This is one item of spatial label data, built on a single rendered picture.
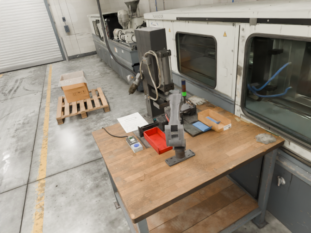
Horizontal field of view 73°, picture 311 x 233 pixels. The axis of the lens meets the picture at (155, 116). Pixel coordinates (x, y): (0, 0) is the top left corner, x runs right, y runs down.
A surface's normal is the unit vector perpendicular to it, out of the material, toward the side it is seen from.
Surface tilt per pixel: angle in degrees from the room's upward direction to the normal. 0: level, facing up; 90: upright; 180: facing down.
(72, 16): 90
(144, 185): 0
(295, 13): 90
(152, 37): 90
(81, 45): 90
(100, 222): 0
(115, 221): 0
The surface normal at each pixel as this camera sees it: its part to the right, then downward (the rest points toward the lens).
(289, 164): -0.60, -0.57
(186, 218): -0.12, -0.87
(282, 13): -0.91, 0.30
